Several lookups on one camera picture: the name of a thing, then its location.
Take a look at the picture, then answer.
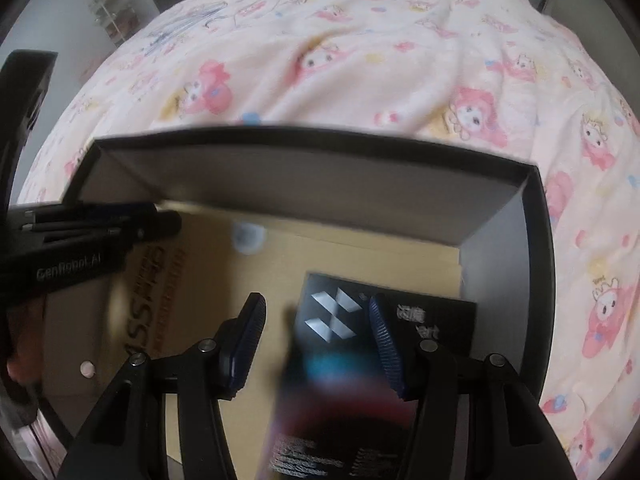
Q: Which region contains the yellow glass screen protector box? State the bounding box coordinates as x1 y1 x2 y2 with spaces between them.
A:
43 205 461 479

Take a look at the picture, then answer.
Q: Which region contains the black open cardboard box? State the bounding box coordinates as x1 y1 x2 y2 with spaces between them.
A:
63 127 572 479

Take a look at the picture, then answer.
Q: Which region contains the small black phone box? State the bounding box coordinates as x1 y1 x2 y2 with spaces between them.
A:
256 273 477 479

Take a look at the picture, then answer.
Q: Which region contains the grey padded headboard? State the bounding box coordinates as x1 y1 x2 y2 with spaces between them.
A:
544 0 639 70

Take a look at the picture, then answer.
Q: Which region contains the pink cartoon print blanket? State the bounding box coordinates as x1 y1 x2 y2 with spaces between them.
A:
18 0 639 479

